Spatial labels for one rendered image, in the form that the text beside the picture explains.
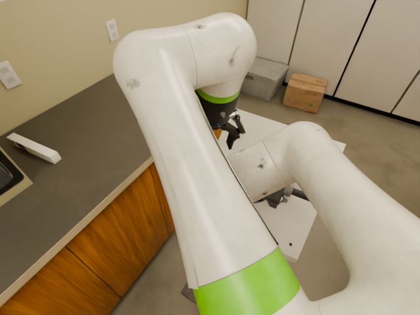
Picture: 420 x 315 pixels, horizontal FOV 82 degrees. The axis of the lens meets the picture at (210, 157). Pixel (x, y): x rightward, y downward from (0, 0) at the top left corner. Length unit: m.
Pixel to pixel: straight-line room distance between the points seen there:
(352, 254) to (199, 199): 0.19
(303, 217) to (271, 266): 0.55
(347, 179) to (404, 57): 2.73
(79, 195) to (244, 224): 0.86
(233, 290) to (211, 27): 0.34
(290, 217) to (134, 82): 0.62
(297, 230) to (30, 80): 1.38
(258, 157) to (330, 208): 0.23
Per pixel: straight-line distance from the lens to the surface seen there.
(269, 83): 2.97
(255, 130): 0.83
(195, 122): 0.31
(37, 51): 1.53
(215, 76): 0.40
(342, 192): 0.40
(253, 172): 0.56
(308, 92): 2.95
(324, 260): 1.99
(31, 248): 1.02
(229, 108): 0.50
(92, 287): 1.39
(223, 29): 0.40
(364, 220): 0.35
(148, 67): 0.35
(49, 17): 1.54
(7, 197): 1.18
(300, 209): 0.81
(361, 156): 2.76
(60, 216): 1.04
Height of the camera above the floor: 1.72
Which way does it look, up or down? 48 degrees down
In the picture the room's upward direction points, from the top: straight up
